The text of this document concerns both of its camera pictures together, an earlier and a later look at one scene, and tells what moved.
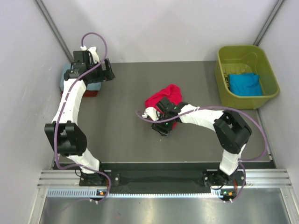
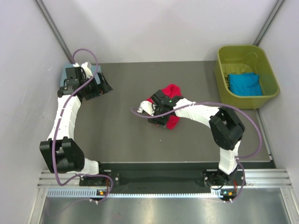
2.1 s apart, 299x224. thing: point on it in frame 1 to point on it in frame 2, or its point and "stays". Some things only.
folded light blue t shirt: x=92 y=86 stays
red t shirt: x=172 y=92 stays
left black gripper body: x=98 y=75 to x=91 y=90
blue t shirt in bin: x=246 y=84 stays
